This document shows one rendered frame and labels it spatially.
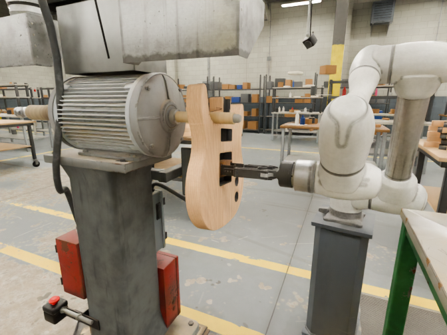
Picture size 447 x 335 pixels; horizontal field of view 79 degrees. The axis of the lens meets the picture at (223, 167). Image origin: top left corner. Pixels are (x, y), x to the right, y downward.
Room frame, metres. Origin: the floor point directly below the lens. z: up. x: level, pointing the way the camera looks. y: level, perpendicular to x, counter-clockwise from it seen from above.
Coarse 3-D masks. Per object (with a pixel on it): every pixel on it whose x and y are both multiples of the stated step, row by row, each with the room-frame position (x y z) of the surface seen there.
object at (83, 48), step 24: (96, 0) 0.83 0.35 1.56; (72, 24) 0.87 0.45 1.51; (96, 24) 0.83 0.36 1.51; (72, 48) 0.88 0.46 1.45; (96, 48) 0.84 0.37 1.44; (120, 48) 0.80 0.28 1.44; (72, 72) 0.88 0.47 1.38; (96, 72) 0.85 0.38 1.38; (120, 72) 0.85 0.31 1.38; (144, 72) 0.85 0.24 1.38
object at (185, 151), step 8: (184, 152) 1.03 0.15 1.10; (184, 160) 1.03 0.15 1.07; (184, 168) 1.03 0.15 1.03; (184, 176) 1.03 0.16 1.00; (152, 184) 1.05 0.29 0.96; (160, 184) 1.06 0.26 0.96; (184, 184) 1.03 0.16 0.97; (152, 192) 1.05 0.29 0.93; (176, 192) 1.06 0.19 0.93; (184, 192) 1.04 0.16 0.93; (184, 200) 1.05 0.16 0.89
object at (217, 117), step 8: (176, 112) 0.81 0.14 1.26; (184, 112) 0.80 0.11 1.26; (216, 112) 0.76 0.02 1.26; (224, 112) 0.75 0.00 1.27; (232, 112) 0.74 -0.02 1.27; (176, 120) 0.81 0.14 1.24; (184, 120) 0.79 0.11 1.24; (216, 120) 0.75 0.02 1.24; (224, 120) 0.74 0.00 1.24; (232, 120) 0.73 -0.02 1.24
